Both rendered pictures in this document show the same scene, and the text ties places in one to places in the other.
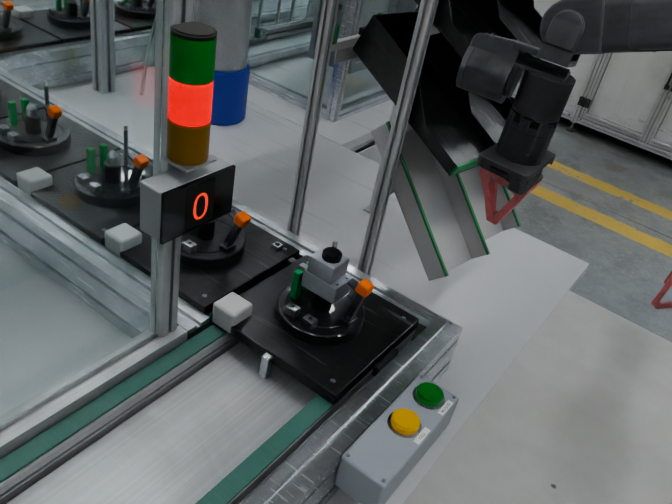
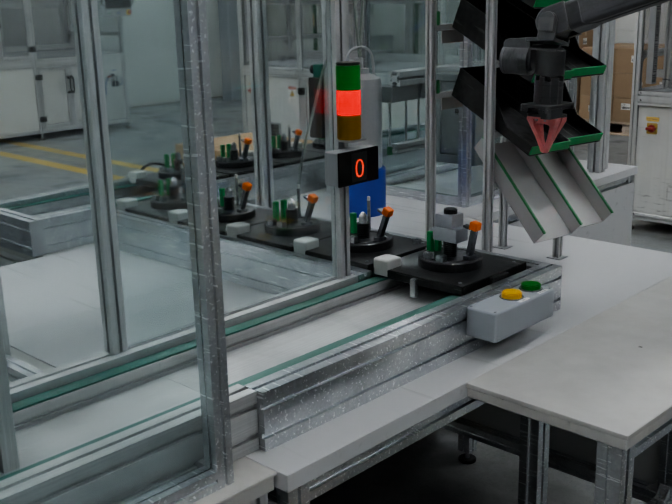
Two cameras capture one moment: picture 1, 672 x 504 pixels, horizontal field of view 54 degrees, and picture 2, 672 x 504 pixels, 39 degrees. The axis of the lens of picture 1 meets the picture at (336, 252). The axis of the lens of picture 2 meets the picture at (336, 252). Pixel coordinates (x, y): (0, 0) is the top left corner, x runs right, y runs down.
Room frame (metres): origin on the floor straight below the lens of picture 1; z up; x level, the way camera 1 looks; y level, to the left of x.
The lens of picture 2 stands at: (-1.16, -0.25, 1.55)
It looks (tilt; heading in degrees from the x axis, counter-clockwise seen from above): 16 degrees down; 15
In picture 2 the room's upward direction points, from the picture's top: 1 degrees counter-clockwise
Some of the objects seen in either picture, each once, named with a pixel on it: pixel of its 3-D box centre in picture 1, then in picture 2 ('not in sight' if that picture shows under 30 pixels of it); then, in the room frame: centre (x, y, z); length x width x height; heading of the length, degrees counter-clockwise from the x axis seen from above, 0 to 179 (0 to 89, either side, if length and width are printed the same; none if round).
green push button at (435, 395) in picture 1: (428, 396); (530, 287); (0.70, -0.18, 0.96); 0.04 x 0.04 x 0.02
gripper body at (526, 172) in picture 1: (524, 140); (548, 93); (0.76, -0.19, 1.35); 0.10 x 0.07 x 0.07; 150
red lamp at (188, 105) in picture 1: (190, 98); (348, 102); (0.71, 0.20, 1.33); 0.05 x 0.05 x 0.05
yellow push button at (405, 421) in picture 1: (404, 423); (511, 296); (0.64, -0.14, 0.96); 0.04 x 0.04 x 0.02
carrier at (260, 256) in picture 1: (205, 224); (362, 227); (0.94, 0.23, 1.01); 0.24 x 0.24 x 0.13; 61
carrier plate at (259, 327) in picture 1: (318, 320); (450, 267); (0.82, 0.00, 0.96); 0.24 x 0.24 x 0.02; 61
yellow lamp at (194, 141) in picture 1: (188, 137); (349, 126); (0.71, 0.20, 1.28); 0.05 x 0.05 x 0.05
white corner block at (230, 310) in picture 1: (231, 312); (387, 265); (0.78, 0.14, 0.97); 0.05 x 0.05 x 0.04; 61
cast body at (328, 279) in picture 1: (323, 267); (446, 223); (0.82, 0.01, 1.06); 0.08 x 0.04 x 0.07; 61
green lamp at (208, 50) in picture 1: (192, 55); (348, 77); (0.71, 0.20, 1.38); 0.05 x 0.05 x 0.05
